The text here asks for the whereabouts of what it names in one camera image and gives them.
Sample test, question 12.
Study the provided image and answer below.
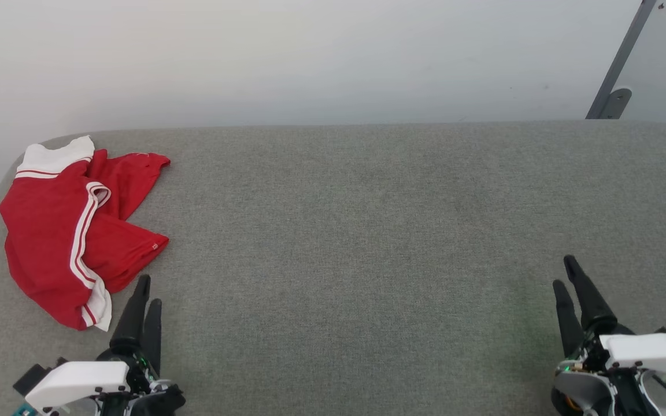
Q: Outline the red and white t-shirt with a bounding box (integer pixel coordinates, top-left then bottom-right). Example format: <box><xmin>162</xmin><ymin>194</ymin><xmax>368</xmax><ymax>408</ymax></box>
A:
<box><xmin>0</xmin><ymin>136</ymin><xmax>172</xmax><ymax>332</ymax></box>

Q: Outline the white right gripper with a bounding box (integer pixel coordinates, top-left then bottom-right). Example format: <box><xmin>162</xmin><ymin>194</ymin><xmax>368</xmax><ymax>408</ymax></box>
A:
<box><xmin>552</xmin><ymin>255</ymin><xmax>666</xmax><ymax>416</ymax></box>

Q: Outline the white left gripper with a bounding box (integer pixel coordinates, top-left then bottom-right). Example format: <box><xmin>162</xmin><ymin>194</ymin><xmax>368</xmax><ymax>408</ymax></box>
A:
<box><xmin>25</xmin><ymin>274</ymin><xmax>187</xmax><ymax>416</ymax></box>

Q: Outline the grey metal frame bar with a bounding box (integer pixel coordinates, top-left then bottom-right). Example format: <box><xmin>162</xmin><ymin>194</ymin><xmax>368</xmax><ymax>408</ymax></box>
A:
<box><xmin>586</xmin><ymin>0</ymin><xmax>657</xmax><ymax>120</ymax></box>

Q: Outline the grey metal bracket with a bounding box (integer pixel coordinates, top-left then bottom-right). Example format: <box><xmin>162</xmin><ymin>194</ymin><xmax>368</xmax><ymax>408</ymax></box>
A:
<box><xmin>602</xmin><ymin>88</ymin><xmax>633</xmax><ymax>120</ymax></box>

